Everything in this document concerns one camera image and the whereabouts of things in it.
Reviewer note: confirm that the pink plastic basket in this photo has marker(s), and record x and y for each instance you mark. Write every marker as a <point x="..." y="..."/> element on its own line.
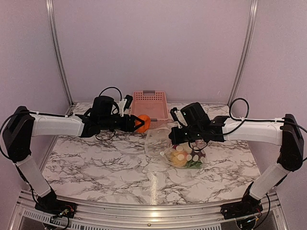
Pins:
<point x="150" y="103"/>

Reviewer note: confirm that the left aluminium frame post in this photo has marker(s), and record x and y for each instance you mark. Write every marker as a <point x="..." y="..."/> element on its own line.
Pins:
<point x="55" y="41"/>

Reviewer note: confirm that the aluminium frame post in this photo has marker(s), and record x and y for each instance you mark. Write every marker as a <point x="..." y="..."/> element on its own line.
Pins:
<point x="245" y="50"/>
<point x="55" y="41"/>

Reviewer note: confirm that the front aluminium rail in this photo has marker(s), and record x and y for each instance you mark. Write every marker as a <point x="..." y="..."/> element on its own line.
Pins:
<point x="92" y="215"/>

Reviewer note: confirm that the green fake leafy vegetable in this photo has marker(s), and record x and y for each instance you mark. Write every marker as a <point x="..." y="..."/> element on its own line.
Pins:
<point x="193" y="164"/>

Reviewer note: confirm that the yellow fake lemon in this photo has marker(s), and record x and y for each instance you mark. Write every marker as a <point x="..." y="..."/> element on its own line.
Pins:
<point x="178" y="158"/>

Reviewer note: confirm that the orange fake orange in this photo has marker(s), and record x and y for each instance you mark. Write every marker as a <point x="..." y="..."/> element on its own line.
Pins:
<point x="147" y="122"/>

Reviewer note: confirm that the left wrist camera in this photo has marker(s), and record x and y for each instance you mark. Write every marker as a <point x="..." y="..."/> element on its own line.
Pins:
<point x="124" y="104"/>

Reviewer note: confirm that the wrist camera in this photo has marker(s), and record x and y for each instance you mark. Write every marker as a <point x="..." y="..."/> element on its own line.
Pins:
<point x="124" y="104"/>
<point x="178" y="117"/>

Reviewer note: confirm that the right aluminium frame post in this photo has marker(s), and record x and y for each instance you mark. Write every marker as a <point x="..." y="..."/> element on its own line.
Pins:
<point x="245" y="50"/>

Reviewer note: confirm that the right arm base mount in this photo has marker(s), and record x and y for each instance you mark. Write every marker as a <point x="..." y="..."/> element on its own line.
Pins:
<point x="240" y="209"/>

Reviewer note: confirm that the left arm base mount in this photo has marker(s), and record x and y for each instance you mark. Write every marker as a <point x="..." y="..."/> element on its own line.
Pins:
<point x="58" y="208"/>

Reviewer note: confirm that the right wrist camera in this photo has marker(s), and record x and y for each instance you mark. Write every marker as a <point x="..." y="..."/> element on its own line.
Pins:
<point x="178" y="117"/>

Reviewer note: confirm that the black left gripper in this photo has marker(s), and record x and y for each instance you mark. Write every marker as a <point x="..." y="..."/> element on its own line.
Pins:
<point x="131" y="120"/>

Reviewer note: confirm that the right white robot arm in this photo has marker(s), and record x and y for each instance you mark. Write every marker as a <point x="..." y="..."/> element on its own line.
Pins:
<point x="194" y="124"/>

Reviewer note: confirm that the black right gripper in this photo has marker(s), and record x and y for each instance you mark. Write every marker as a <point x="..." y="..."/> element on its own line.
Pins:
<point x="176" y="139"/>

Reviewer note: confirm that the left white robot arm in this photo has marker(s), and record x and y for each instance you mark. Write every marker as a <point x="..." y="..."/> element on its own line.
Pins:
<point x="24" y="128"/>

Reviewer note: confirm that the clear zip top bag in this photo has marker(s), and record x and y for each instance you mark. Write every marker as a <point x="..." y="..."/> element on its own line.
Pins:
<point x="158" y="145"/>

